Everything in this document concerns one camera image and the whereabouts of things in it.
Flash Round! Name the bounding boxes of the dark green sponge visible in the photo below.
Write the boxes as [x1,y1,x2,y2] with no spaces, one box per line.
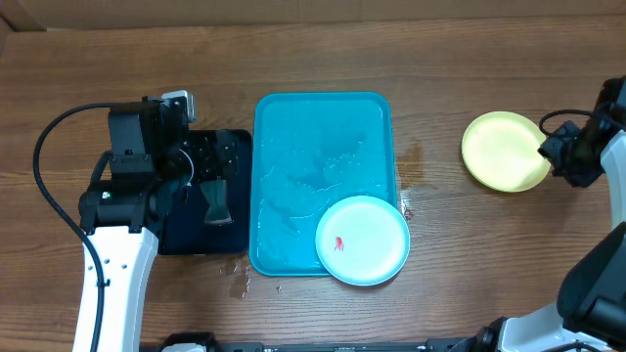
[200,179,232,226]

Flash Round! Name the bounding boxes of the light blue plate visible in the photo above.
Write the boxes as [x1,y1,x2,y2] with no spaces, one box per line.
[315,196,411,286]

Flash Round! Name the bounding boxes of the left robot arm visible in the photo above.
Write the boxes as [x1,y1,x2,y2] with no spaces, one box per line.
[72,90,251,351]

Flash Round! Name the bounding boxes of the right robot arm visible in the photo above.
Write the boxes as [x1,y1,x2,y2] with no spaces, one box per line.
[450,77,625,351]

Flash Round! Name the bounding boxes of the teal plastic serving tray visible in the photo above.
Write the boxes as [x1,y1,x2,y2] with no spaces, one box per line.
[248,92,397,277]

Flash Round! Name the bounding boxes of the black plastic tray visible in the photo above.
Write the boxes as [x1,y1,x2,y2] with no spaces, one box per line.
[158,129,252,255]

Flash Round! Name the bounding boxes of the cardboard backdrop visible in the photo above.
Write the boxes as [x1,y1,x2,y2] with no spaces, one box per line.
[1,0,625,31]

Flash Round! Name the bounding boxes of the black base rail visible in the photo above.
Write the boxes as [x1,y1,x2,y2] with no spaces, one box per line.
[139,332,473,352]

